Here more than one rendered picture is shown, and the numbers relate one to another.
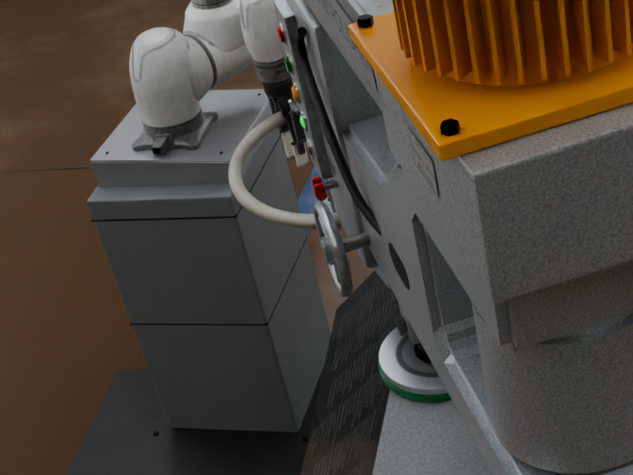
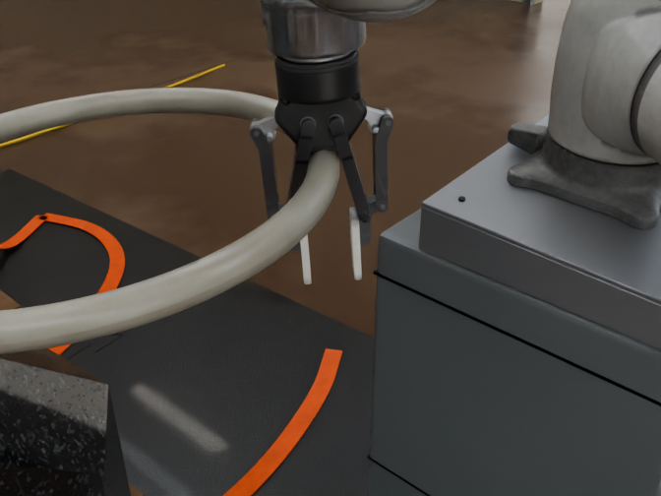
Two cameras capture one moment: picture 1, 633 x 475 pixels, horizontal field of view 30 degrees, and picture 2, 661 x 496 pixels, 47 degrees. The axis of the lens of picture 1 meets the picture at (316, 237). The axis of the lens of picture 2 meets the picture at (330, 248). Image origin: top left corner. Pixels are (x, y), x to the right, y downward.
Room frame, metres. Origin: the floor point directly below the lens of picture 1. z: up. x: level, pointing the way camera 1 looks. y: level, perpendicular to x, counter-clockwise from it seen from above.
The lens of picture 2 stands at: (2.69, -0.63, 1.29)
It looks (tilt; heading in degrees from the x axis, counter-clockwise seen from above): 32 degrees down; 108
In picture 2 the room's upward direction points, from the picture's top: straight up
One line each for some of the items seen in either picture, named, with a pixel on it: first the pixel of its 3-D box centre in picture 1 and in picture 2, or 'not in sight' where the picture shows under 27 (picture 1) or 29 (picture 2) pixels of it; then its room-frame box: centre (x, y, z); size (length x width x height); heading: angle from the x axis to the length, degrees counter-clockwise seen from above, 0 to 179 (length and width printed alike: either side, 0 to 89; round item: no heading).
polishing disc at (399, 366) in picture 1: (438, 351); not in sight; (1.62, -0.16, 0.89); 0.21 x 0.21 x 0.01
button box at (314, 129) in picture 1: (306, 90); not in sight; (1.68, -0.04, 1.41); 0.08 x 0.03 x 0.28; 6
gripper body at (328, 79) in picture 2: (281, 92); (320, 99); (2.47, 0.00, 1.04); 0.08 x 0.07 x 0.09; 22
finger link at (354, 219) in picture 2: (289, 143); (355, 243); (2.50, 0.01, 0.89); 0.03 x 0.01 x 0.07; 112
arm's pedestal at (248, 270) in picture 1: (220, 278); (547, 447); (2.74, 0.29, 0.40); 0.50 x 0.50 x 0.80; 67
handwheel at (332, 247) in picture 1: (354, 242); not in sight; (1.49, -0.05, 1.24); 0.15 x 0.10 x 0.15; 6
